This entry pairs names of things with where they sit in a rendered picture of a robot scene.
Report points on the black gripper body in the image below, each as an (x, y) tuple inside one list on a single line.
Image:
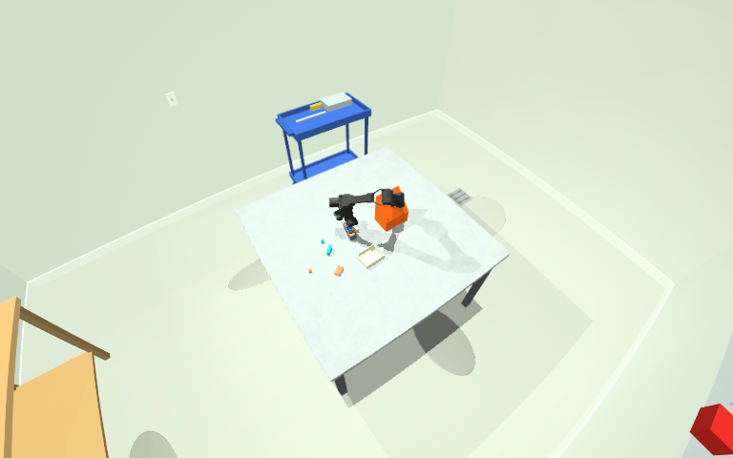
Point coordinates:
[(350, 220)]

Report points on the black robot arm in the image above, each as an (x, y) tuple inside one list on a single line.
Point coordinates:
[(345, 201)]

